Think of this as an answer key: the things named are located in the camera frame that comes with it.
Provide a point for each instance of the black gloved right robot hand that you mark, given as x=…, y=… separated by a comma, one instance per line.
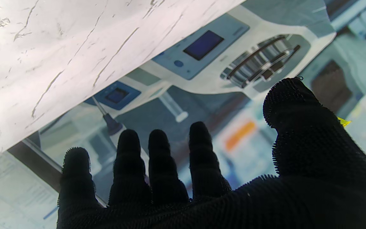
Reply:
x=297, y=190

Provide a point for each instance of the small yellow tag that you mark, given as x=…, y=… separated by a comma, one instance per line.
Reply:
x=343, y=121

